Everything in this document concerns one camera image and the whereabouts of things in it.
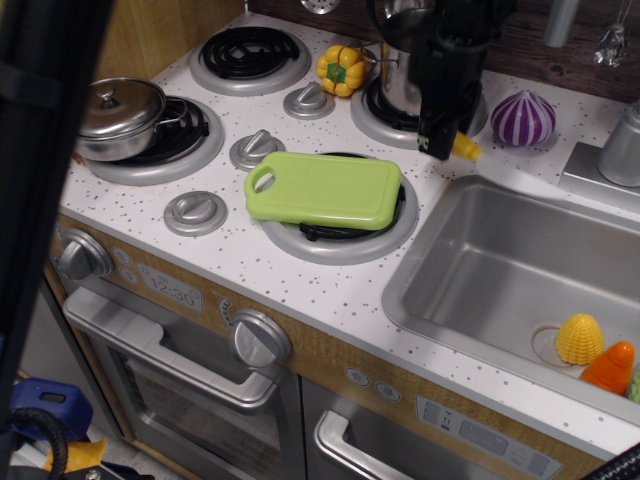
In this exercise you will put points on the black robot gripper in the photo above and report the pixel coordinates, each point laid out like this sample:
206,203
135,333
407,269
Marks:
446,61

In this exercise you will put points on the yellow handled toy knife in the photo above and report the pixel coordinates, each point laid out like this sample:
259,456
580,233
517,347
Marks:
503,175

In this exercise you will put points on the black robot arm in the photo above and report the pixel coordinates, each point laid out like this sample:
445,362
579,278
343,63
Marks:
495,13

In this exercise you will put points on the green plastic cutting board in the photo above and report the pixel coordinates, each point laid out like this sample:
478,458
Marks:
323,190

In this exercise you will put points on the back right black burner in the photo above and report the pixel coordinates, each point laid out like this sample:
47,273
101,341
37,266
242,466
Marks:
377,119

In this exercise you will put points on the black burner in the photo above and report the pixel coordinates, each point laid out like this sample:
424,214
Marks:
249,61
339,246
377,119
189,139

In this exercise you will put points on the tall steel pot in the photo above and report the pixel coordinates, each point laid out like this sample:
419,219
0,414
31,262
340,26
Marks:
397,65

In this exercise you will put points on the purple striped toy onion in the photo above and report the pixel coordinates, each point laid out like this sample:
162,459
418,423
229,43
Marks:
523,119

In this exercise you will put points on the yellow toy bell pepper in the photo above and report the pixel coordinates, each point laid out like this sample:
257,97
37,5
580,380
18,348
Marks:
342,70

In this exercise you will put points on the upper grey stove knob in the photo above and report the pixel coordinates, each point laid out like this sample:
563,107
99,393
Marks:
311,102

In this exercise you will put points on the grey stove knob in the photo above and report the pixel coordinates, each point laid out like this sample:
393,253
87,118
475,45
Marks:
247,152
311,102
195,213

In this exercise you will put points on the silver sink basin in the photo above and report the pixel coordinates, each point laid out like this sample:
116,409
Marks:
492,273

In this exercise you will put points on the front black burner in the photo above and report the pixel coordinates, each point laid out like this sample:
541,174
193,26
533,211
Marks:
339,246

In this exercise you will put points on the hanging silver strainer spoon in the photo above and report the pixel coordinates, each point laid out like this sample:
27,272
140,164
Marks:
320,7

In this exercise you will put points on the silver faucet pipe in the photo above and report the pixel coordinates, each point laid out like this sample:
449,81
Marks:
559,23

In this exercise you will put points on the middle grey stove knob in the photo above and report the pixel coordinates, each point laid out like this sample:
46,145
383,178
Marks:
247,152

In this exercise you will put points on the hanging clear glass ornament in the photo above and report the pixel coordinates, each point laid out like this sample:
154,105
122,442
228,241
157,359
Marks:
611,47

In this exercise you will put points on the back left black burner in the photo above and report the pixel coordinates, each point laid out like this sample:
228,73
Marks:
249,61

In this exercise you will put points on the yellow toy corn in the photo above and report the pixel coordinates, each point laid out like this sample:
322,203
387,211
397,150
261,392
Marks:
579,340

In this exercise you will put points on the lower grey stove knob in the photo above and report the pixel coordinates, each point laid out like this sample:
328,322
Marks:
195,213

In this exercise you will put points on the right oven dial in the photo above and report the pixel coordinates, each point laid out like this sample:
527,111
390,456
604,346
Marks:
256,340

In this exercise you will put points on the oven dial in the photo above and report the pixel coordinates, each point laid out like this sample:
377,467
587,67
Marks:
256,340
83,256

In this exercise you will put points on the orange toy carrot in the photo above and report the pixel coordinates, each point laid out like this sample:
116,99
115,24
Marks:
612,370

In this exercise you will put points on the small lidded steel pot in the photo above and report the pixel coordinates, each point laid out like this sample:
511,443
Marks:
123,118

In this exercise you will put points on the green toy vegetable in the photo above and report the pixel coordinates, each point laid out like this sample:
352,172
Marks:
633,389

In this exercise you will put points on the left oven dial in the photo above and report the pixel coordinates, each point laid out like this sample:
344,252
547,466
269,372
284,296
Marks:
83,256

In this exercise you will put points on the blue clamp tool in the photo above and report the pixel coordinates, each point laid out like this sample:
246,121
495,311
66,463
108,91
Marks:
36,402

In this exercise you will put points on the silver dishwasher door handle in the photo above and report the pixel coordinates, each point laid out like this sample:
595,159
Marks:
329,436

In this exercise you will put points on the black foreground frame post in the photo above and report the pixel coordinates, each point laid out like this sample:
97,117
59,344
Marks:
49,54

